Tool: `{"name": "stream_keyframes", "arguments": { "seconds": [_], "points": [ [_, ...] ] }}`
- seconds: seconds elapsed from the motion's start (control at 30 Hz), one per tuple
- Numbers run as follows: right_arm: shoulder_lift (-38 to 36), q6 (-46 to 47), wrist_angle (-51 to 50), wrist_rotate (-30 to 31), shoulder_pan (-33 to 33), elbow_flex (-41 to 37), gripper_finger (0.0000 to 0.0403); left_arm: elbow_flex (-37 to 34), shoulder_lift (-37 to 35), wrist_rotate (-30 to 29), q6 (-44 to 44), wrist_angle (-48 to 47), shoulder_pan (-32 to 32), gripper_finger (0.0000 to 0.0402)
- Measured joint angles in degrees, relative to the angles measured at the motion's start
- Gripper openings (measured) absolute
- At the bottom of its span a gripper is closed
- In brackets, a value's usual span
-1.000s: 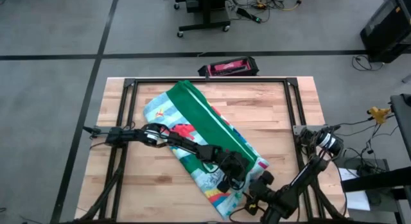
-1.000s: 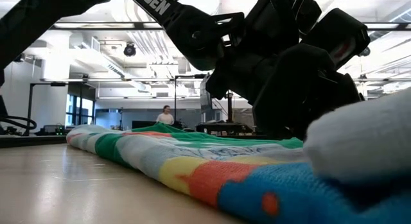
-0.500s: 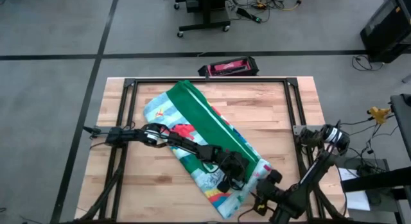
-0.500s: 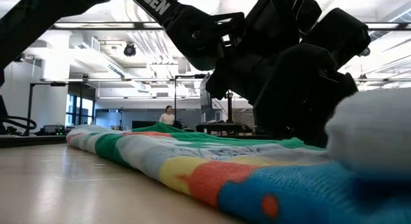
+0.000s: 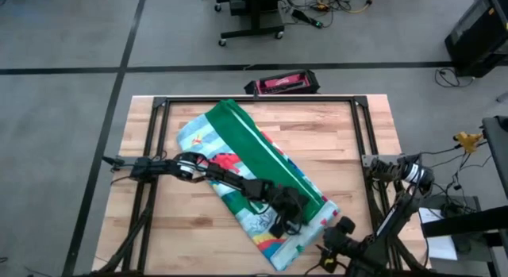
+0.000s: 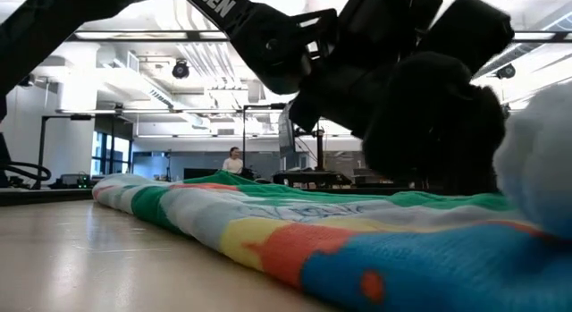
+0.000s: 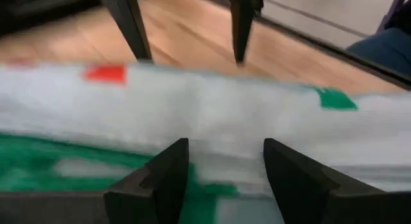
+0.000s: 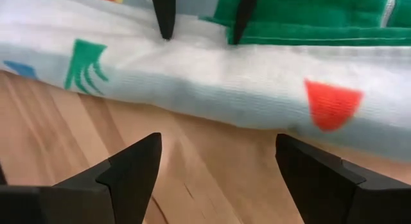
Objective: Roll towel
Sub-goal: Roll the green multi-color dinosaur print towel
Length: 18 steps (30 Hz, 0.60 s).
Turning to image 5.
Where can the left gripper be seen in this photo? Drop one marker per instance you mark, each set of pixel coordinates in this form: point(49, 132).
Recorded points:
point(291, 207)

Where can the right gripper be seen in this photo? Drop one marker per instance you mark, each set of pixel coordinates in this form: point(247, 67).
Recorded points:
point(340, 244)

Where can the dinosaur print towel green border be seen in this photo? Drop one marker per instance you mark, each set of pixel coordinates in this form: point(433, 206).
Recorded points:
point(246, 142)

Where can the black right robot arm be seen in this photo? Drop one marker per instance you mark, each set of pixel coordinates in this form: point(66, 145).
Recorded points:
point(391, 221)

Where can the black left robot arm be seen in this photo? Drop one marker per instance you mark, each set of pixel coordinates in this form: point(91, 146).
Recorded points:
point(234, 179)

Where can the white paper sheet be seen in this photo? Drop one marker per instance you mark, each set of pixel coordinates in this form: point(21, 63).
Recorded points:
point(442, 247)

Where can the black power adapter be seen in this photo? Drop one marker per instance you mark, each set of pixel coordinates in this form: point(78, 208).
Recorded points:
point(452, 209)

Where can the red and black tool case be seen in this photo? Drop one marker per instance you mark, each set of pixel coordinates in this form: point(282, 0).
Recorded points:
point(283, 81)

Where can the black side desk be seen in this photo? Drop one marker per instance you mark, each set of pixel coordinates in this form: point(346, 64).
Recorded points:
point(498, 150)

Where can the black power strip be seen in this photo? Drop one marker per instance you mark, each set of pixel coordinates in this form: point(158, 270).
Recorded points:
point(307, 19)

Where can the black rolling stand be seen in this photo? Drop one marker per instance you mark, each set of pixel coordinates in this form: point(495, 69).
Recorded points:
point(256, 15)

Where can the large black equipment case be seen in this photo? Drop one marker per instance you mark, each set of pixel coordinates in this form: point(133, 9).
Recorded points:
point(480, 35)

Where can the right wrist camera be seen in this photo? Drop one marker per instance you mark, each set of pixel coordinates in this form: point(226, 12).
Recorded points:
point(346, 225)

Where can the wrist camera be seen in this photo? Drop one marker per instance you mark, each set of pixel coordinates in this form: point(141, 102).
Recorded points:
point(346, 225)
point(278, 230)

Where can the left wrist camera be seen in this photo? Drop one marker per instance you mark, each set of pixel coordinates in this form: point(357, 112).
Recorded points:
point(278, 230)

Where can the black metal table frame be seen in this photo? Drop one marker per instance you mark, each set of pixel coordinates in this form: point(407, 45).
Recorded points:
point(278, 98)

